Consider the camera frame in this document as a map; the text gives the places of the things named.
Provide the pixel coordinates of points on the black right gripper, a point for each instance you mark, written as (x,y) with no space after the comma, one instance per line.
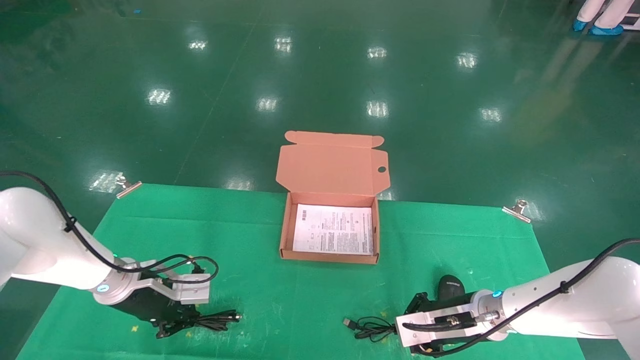
(452,305)

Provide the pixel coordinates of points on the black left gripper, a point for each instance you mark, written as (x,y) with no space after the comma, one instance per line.
(150,307)

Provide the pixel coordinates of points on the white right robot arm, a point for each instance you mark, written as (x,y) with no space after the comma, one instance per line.
(575,300)

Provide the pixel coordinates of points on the open brown cardboard box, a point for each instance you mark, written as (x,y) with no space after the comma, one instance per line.
(330,167)

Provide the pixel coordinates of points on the green table cloth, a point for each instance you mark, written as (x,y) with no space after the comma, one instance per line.
(300,300)

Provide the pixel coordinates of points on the white printed instruction sheet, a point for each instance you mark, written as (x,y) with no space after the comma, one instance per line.
(332,230)

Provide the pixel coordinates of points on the metal binder clip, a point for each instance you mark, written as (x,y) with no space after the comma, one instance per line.
(129,189)
(517,212)

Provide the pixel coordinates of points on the person's blue-covered feet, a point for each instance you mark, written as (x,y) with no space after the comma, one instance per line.
(607,12)

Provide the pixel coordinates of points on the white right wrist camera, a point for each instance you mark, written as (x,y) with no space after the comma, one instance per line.
(415,330)

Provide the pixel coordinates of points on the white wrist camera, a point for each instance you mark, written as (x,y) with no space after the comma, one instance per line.
(192,290)
(415,330)

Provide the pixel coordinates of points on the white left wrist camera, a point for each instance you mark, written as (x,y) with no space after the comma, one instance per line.
(192,290)

